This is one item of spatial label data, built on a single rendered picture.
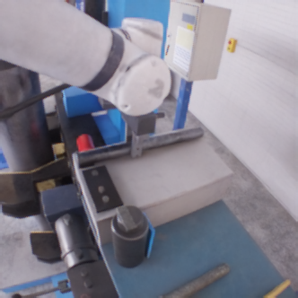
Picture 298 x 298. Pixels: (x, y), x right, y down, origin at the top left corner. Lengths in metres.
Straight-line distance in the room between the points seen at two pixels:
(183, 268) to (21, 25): 0.59
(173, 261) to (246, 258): 0.21
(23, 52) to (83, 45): 0.06
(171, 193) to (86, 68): 0.40
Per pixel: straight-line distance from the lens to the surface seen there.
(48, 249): 1.26
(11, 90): 0.75
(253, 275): 0.68
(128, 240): 0.44
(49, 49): 0.24
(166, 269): 0.61
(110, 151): 0.61
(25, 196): 0.86
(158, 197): 0.55
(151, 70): 0.28
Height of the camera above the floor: 1.63
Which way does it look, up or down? 40 degrees down
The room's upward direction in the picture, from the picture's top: 6 degrees clockwise
